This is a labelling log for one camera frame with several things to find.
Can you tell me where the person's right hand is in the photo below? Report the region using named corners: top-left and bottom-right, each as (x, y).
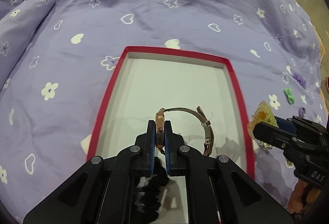
top-left (287, 179), bottom-right (321, 214)

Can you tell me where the gold mesh wristwatch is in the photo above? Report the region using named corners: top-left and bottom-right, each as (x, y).
top-left (155, 106), bottom-right (214, 157)

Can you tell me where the yellow claw hair clip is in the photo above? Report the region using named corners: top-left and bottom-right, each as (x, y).
top-left (247, 101), bottom-right (278, 141)

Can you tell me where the purple fabric flower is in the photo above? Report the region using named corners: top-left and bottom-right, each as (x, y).
top-left (292, 72), bottom-right (307, 90)

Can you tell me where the purple floral duvet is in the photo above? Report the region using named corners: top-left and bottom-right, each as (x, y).
top-left (1, 0), bottom-right (328, 223)

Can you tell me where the small purple hair clip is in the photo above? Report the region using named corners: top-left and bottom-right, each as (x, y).
top-left (298, 107), bottom-right (306, 118)

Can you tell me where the red shallow box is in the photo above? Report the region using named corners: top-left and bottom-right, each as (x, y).
top-left (86, 45), bottom-right (256, 224)

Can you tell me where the pearl bracelet with bow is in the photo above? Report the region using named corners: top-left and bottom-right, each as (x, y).
top-left (256, 140), bottom-right (275, 154)

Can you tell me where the green braided band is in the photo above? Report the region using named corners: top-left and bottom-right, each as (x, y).
top-left (285, 160), bottom-right (294, 168)

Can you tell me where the green bow hair clip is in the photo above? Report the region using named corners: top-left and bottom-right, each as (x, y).
top-left (283, 88), bottom-right (295, 105)

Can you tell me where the black velvet scrunchie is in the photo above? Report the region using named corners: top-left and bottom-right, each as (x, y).
top-left (136, 157), bottom-right (169, 223)

